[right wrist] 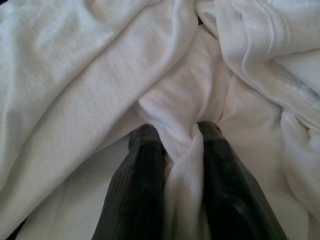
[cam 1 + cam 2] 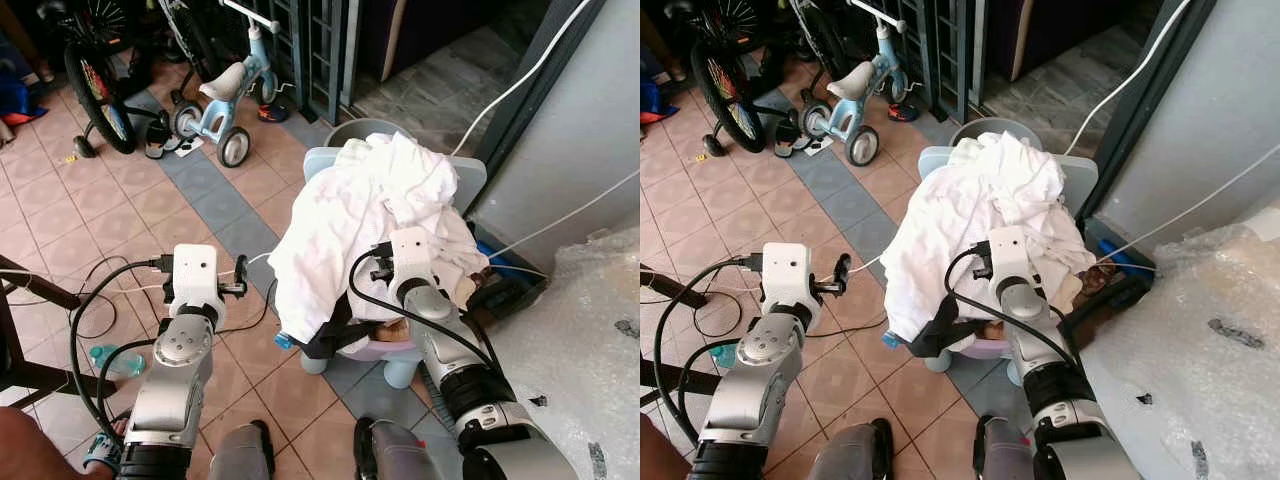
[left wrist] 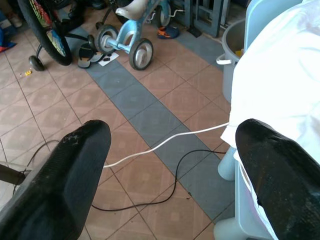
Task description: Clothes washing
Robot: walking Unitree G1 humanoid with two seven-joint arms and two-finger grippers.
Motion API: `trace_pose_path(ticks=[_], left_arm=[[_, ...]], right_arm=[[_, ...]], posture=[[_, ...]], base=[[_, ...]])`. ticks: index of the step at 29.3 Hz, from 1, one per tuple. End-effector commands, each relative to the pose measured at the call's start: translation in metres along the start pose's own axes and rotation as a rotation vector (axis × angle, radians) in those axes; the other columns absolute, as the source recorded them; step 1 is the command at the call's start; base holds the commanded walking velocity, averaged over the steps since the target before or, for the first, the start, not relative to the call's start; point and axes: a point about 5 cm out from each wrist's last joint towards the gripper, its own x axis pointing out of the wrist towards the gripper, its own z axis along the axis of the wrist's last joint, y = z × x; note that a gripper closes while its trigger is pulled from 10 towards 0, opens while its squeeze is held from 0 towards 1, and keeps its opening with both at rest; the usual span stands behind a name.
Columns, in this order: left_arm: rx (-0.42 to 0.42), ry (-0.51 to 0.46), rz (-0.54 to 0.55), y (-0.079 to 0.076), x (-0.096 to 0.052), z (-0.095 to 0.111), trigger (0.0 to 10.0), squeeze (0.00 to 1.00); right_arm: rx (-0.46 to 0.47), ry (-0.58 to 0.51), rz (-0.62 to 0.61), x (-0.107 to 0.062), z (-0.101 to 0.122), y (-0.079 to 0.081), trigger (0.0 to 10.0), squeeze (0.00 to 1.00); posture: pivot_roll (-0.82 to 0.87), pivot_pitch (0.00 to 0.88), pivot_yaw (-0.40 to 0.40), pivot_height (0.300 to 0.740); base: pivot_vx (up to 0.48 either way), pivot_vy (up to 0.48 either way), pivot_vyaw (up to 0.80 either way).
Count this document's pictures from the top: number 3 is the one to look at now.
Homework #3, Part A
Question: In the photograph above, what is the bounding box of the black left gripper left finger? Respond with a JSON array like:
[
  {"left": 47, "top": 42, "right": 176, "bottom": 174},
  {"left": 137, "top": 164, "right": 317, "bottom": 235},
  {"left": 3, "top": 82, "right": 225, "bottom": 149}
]
[{"left": 0, "top": 119, "right": 112, "bottom": 240}]

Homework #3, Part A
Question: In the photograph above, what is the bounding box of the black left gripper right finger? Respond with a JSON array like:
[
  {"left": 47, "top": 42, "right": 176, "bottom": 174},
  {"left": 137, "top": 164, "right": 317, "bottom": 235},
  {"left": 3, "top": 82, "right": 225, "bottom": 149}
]
[{"left": 235, "top": 118, "right": 320, "bottom": 240}]

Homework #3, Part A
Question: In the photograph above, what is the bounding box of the dark wooden stick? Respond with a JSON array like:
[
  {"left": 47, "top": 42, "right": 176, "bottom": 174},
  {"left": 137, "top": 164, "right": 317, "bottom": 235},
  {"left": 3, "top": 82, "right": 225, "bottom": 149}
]
[{"left": 0, "top": 163, "right": 26, "bottom": 185}]

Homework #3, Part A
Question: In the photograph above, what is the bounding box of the light blue plastic chair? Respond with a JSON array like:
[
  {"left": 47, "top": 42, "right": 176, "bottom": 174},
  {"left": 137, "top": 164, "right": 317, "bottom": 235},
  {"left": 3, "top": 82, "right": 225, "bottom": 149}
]
[{"left": 213, "top": 0, "right": 310, "bottom": 240}]

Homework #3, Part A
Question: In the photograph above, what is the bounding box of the white cloth garment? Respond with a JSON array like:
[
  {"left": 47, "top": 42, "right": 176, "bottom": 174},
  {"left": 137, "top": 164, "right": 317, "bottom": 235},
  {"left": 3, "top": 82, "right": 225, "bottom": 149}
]
[{"left": 220, "top": 0, "right": 320, "bottom": 240}]

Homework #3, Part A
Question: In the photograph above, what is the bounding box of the grey plastic bucket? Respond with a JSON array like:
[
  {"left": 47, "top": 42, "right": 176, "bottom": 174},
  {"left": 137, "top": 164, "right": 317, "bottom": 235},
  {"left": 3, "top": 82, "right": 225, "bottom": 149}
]
[{"left": 216, "top": 19, "right": 247, "bottom": 104}]

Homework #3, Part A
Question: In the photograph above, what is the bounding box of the dark flip-flop sandal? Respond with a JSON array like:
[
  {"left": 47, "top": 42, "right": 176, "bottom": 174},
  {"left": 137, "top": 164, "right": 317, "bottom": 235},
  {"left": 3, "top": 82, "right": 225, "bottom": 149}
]
[{"left": 77, "top": 42, "right": 96, "bottom": 69}]

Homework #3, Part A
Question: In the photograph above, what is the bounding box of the grey flip-flop sandal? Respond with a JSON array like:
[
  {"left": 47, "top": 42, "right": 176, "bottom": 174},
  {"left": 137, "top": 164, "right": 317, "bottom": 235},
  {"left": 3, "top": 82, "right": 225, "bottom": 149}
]
[{"left": 89, "top": 51, "right": 104, "bottom": 63}]

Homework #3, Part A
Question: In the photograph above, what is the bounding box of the white paper sheet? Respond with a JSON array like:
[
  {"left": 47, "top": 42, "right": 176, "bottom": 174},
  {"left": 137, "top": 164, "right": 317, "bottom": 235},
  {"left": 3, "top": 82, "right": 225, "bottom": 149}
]
[{"left": 97, "top": 51, "right": 120, "bottom": 67}]

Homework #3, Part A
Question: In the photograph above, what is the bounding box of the blue red toy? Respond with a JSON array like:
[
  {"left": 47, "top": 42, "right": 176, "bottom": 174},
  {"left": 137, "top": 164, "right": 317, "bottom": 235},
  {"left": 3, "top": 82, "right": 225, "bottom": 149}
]
[{"left": 0, "top": 26, "right": 17, "bottom": 54}]

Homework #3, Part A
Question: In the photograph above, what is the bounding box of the black kids bicycle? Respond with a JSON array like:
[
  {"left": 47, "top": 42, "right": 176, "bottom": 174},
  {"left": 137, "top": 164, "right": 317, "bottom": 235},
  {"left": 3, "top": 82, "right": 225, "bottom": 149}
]
[{"left": 16, "top": 0, "right": 97, "bottom": 72}]

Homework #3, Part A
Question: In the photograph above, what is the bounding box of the light blue kids tricycle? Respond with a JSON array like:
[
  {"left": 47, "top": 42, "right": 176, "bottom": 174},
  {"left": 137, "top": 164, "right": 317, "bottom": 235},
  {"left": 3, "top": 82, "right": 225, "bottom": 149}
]
[{"left": 95, "top": 0, "right": 181, "bottom": 71}]

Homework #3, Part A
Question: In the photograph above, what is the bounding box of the white sneaker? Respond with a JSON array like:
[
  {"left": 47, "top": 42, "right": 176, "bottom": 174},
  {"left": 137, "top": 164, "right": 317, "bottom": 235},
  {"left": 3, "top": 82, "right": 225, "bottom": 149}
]
[{"left": 6, "top": 11, "right": 24, "bottom": 28}]

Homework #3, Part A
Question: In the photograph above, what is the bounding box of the blue orange kids shoe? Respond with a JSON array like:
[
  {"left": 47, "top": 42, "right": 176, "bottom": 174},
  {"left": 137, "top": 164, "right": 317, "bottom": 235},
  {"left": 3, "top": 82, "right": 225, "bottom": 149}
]
[{"left": 157, "top": 25, "right": 181, "bottom": 40}]

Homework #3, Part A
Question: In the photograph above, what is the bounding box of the black power cable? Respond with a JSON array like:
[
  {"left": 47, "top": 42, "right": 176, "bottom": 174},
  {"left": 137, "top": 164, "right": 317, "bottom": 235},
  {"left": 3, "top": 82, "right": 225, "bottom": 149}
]
[{"left": 12, "top": 139, "right": 229, "bottom": 212}]

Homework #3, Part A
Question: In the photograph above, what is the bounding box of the white power cable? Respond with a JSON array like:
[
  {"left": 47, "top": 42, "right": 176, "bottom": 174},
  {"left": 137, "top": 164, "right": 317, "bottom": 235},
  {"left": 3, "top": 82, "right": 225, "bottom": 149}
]
[{"left": 103, "top": 121, "right": 230, "bottom": 169}]

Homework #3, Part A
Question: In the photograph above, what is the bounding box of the grey metal gate frame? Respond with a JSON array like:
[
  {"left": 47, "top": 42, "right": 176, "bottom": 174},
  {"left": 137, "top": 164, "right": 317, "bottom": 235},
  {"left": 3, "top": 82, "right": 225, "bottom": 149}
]
[{"left": 172, "top": 0, "right": 248, "bottom": 39}]

